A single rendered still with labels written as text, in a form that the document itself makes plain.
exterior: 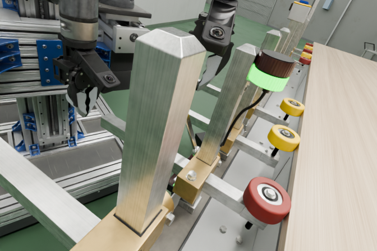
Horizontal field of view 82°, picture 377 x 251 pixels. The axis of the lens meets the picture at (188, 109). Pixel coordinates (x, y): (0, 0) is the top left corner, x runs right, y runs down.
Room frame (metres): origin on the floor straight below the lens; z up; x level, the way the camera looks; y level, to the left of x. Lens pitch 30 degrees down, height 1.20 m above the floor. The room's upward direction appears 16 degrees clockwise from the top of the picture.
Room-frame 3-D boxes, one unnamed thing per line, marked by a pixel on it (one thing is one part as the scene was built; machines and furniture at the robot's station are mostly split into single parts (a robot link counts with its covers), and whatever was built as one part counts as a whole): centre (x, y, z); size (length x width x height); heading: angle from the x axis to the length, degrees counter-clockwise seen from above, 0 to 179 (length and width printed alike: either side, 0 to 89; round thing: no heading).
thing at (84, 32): (0.47, 0.28, 1.05); 0.08 x 0.08 x 0.05
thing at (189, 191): (0.35, -0.06, 0.85); 0.14 x 0.06 x 0.05; 159
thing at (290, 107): (0.75, -0.37, 0.85); 0.08 x 0.08 x 0.11
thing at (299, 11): (1.08, -0.35, 1.18); 0.07 x 0.07 x 0.08; 69
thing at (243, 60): (0.38, -0.07, 0.89); 0.04 x 0.04 x 0.48; 69
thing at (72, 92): (0.44, 0.27, 0.90); 0.05 x 0.02 x 0.09; 159
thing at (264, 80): (0.36, -0.11, 1.09); 0.06 x 0.06 x 0.02
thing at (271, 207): (0.29, -0.19, 0.85); 0.08 x 0.08 x 0.11
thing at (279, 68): (0.36, -0.11, 1.12); 0.06 x 0.06 x 0.02
